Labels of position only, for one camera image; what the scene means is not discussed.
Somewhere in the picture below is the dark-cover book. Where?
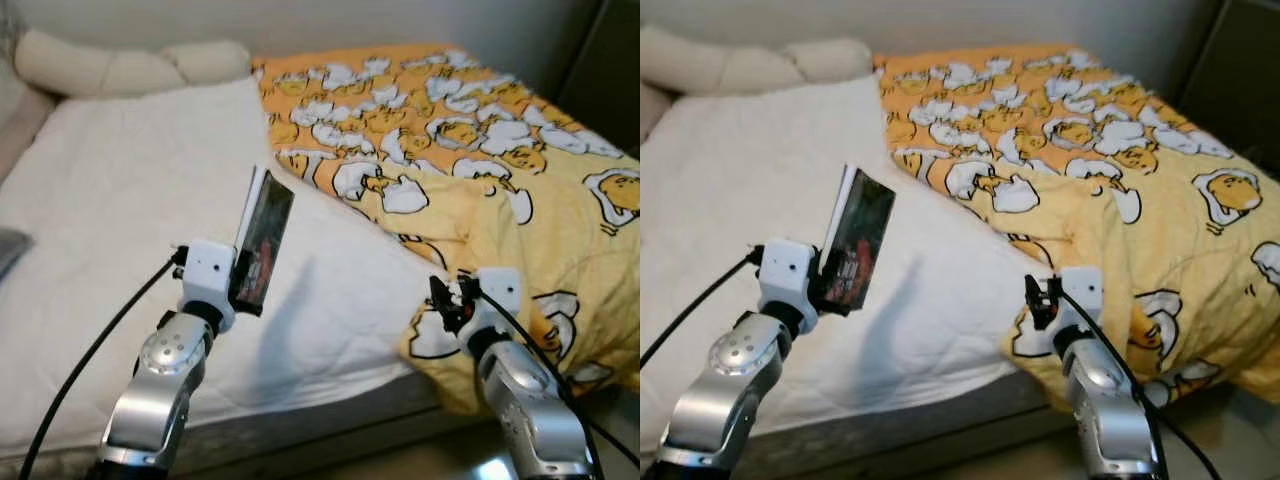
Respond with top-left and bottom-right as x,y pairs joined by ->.
818,165 -> 897,317
232,165 -> 297,317

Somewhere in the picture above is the yellow egg-print blanket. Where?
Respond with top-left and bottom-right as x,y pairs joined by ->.
875,42 -> 1280,416
250,42 -> 641,419

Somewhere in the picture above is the grey plush pillow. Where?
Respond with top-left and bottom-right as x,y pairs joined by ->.
0,228 -> 36,283

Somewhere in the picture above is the white quilted mattress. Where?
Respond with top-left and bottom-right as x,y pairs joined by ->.
0,75 -> 446,459
640,75 -> 1041,456

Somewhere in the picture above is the cream long plush pillow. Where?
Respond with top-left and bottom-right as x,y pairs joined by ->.
640,25 -> 876,99
12,28 -> 253,99

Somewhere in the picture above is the dark bedside cabinet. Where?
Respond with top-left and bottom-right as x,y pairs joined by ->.
553,0 -> 641,156
1175,0 -> 1280,156

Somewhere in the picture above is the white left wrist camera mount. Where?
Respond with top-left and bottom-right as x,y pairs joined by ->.
178,238 -> 243,334
756,238 -> 823,339

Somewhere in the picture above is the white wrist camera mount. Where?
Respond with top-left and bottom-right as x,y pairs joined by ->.
468,266 -> 525,349
1058,265 -> 1105,341
756,238 -> 823,339
178,238 -> 243,334

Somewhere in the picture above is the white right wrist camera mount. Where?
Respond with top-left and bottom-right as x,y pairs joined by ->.
468,266 -> 525,349
1058,265 -> 1105,341

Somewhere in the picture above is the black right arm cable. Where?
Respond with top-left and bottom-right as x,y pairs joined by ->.
1055,285 -> 1223,480
470,285 -> 641,471

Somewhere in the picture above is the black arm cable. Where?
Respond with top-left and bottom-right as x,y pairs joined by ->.
18,245 -> 191,480
470,285 -> 641,471
1055,285 -> 1223,480
640,245 -> 766,371

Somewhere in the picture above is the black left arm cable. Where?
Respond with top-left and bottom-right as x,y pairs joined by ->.
640,245 -> 766,371
18,245 -> 191,480

